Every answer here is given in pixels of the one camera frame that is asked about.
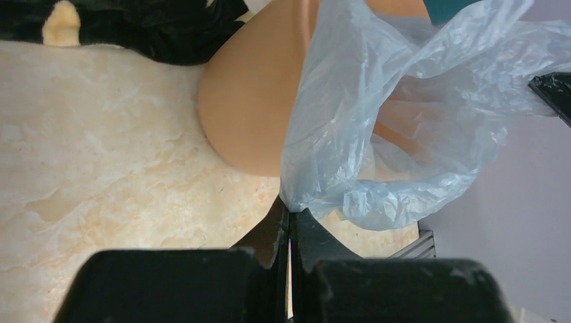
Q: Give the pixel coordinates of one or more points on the black floral pillow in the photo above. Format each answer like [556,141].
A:
[176,32]

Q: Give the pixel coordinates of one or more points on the aluminium frame rail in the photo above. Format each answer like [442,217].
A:
[423,247]

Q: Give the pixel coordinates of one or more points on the orange plastic bin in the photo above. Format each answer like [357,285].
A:
[248,88]

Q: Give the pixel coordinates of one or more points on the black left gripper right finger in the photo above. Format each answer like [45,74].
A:
[333,284]

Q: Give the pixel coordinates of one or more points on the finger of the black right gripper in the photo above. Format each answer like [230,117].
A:
[554,90]

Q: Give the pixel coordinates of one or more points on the light blue trash bag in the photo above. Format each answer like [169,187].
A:
[395,117]

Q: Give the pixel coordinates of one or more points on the teal plastic bin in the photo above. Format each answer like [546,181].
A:
[446,7]

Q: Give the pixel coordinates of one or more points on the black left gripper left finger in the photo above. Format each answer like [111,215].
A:
[246,282]

